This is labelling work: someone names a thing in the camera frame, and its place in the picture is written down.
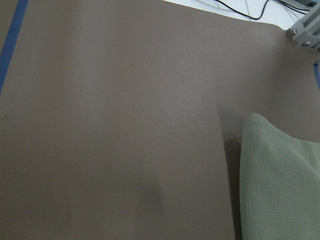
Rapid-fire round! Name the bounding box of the green long-sleeve shirt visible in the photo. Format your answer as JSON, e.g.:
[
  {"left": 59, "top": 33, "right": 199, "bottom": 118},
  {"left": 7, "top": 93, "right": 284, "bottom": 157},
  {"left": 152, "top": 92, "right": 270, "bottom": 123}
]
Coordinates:
[{"left": 239, "top": 113, "right": 320, "bottom": 240}]

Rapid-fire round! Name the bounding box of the brown table mat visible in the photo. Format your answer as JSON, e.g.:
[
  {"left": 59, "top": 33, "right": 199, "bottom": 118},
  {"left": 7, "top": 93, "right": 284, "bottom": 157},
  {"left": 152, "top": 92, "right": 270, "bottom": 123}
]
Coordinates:
[{"left": 0, "top": 0, "right": 320, "bottom": 240}]

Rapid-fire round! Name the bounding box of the blue tape line centre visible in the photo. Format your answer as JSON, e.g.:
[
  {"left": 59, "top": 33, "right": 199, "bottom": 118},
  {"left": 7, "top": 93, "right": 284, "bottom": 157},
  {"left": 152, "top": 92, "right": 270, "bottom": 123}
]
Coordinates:
[{"left": 313, "top": 60, "right": 320, "bottom": 90}]

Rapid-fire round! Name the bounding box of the black background cable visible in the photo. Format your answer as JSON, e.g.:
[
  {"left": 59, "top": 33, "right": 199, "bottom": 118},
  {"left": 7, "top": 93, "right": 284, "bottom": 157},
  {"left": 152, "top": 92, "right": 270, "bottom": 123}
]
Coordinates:
[{"left": 212, "top": 0, "right": 272, "bottom": 21}]

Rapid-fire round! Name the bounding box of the aluminium frame post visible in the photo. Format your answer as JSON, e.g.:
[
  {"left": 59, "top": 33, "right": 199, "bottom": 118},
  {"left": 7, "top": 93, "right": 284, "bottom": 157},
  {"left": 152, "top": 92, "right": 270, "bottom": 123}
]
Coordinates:
[{"left": 286, "top": 3, "right": 320, "bottom": 51}]

